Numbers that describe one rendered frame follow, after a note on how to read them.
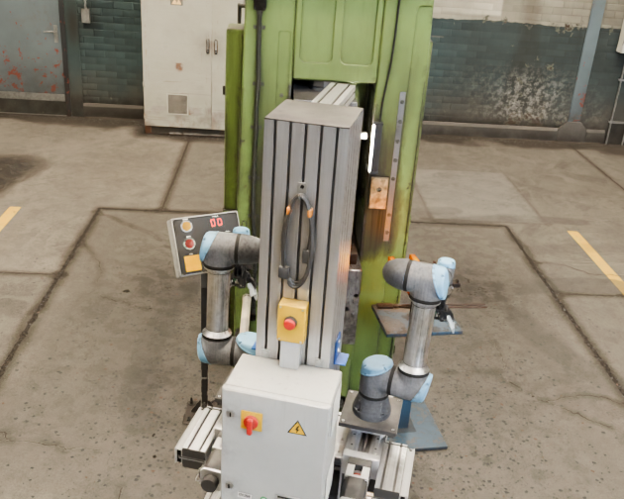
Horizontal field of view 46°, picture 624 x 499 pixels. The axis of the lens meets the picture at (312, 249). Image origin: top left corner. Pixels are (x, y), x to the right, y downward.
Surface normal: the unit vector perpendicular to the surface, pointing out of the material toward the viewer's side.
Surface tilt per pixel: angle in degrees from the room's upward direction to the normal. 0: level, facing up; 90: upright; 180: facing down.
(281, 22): 90
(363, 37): 90
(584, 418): 0
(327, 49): 90
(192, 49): 90
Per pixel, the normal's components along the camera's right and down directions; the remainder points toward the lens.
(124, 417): 0.07, -0.91
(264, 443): -0.22, 0.40
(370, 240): 0.04, 0.42
